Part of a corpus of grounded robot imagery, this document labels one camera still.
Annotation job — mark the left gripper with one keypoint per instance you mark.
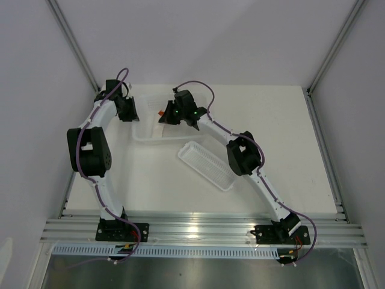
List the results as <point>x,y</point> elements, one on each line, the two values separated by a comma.
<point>133,116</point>

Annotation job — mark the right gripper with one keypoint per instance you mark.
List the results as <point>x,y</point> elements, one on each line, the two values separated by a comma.
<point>167,117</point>

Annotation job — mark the white paper napkin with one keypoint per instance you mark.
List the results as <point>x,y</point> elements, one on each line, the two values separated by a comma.
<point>157,128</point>

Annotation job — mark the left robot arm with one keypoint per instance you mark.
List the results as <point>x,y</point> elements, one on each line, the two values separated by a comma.
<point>89,151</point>

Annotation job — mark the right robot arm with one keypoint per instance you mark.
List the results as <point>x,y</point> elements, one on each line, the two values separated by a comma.
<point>244,156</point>

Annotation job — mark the small white plastic tray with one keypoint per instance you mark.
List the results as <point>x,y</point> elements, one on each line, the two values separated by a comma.
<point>207,165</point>

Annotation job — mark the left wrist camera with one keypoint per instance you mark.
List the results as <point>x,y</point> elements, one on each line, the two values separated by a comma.
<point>127,87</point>

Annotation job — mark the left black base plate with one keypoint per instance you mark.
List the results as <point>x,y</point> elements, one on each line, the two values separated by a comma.
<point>122,232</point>

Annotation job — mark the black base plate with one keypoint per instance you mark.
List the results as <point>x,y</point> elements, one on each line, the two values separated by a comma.
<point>122,232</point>
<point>265,234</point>

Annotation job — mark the left aluminium frame post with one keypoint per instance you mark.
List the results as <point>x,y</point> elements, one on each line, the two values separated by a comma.
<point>72,42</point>

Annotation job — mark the aluminium frame post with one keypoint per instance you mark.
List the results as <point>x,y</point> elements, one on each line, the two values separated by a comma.
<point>72,42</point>
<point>337,43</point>

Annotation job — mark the white slotted cable duct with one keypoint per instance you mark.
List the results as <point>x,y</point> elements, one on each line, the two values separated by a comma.
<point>168,251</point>

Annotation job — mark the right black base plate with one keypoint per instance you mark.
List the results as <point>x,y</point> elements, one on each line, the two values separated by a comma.
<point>265,234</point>

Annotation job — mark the aluminium mounting rail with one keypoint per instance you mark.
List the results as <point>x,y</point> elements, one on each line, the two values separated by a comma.
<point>200,229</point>

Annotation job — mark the right aluminium frame post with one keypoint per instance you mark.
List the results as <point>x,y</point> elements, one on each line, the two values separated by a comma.
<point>337,43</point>

